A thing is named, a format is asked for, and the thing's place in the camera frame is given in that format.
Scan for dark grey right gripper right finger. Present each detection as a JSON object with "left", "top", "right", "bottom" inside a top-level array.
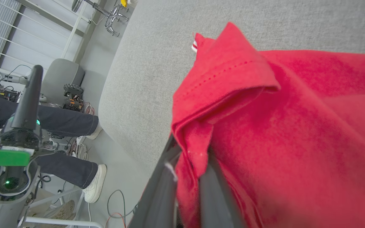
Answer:
[{"left": 198, "top": 149, "right": 245, "bottom": 228}]

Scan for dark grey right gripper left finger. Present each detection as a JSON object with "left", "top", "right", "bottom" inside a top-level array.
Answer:
[{"left": 129, "top": 133, "right": 183, "bottom": 228}]

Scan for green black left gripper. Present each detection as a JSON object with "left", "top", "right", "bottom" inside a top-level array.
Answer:
[{"left": 0, "top": 65, "right": 58, "bottom": 167}]

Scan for red and white garment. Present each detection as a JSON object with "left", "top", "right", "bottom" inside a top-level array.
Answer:
[{"left": 171, "top": 22, "right": 365, "bottom": 228}]

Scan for grey upholstered chair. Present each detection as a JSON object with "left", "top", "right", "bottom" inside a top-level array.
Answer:
[{"left": 42, "top": 59, "right": 85, "bottom": 105}]

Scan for black geared robot part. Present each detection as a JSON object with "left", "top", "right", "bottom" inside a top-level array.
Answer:
[{"left": 63, "top": 83, "right": 84, "bottom": 111}]

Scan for white shoe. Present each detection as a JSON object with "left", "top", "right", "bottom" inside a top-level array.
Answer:
[
  {"left": 83, "top": 164, "right": 107, "bottom": 204},
  {"left": 86, "top": 122, "right": 103, "bottom": 140}
]

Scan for white metal railing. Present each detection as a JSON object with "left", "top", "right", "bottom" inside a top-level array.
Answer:
[{"left": 0, "top": 0, "right": 91, "bottom": 83}]

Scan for grey fabric sofa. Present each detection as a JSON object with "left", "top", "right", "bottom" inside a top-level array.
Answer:
[{"left": 99, "top": 0, "right": 365, "bottom": 228}]

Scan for chrome stool base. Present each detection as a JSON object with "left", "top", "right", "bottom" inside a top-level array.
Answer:
[{"left": 72, "top": 0, "right": 129, "bottom": 37}]

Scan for loose floor cables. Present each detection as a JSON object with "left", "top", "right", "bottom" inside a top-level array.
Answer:
[{"left": 106, "top": 189, "right": 138, "bottom": 228}]

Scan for white metal frame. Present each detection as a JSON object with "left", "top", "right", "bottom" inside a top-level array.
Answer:
[{"left": 18, "top": 187, "right": 104, "bottom": 228}]

